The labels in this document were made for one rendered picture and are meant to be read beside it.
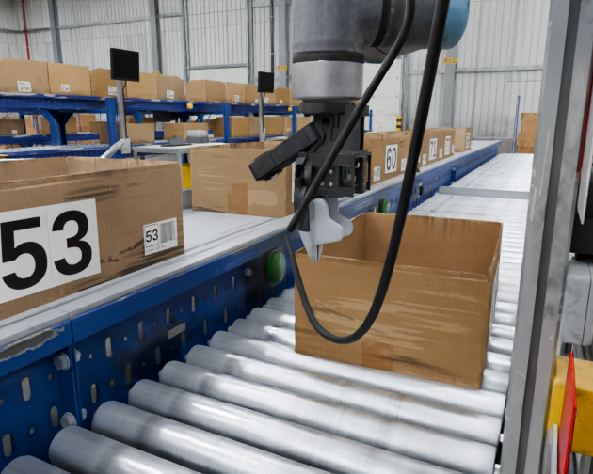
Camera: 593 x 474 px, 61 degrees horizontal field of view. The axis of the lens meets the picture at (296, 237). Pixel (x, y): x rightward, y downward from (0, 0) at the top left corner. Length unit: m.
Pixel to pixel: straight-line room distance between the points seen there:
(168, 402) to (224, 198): 0.71
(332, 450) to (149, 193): 0.48
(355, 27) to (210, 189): 0.81
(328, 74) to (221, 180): 0.76
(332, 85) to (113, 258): 0.42
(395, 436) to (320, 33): 0.49
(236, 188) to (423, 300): 0.70
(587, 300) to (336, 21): 0.40
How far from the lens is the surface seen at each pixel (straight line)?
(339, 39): 0.63
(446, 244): 1.12
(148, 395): 0.77
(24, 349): 0.66
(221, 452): 0.64
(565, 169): 0.52
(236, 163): 1.30
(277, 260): 1.07
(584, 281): 0.53
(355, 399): 0.75
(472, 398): 0.78
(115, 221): 0.80
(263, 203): 1.27
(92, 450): 0.68
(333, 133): 0.65
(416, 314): 0.75
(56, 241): 0.74
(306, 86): 0.63
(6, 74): 6.19
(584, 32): 0.53
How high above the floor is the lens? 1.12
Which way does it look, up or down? 13 degrees down
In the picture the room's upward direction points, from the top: straight up
